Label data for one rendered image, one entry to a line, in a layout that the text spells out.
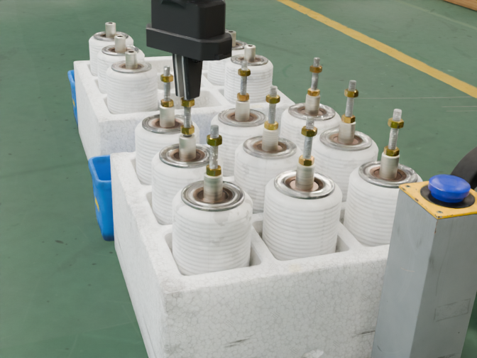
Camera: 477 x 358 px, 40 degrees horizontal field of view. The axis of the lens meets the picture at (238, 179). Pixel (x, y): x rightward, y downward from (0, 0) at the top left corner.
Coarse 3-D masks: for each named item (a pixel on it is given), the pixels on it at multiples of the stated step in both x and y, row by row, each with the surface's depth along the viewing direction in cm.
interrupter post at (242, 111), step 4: (236, 100) 99; (248, 100) 99; (236, 104) 99; (240, 104) 98; (244, 104) 98; (248, 104) 99; (236, 108) 99; (240, 108) 98; (244, 108) 98; (248, 108) 99; (236, 112) 99; (240, 112) 99; (244, 112) 99; (248, 112) 99; (236, 116) 99; (240, 116) 99; (244, 116) 99; (248, 116) 100; (240, 120) 99; (244, 120) 99
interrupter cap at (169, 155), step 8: (176, 144) 89; (200, 144) 89; (160, 152) 86; (168, 152) 87; (176, 152) 87; (200, 152) 88; (208, 152) 87; (160, 160) 85; (168, 160) 85; (176, 160) 85; (184, 160) 86; (192, 160) 86; (200, 160) 85; (208, 160) 85
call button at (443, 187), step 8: (440, 176) 66; (448, 176) 66; (456, 176) 66; (432, 184) 64; (440, 184) 64; (448, 184) 64; (456, 184) 64; (464, 184) 64; (432, 192) 65; (440, 192) 63; (448, 192) 63; (456, 192) 63; (464, 192) 63; (448, 200) 64; (456, 200) 64
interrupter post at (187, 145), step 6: (180, 138) 85; (186, 138) 84; (192, 138) 85; (180, 144) 85; (186, 144) 85; (192, 144) 85; (180, 150) 85; (186, 150) 85; (192, 150) 85; (180, 156) 86; (186, 156) 85; (192, 156) 86
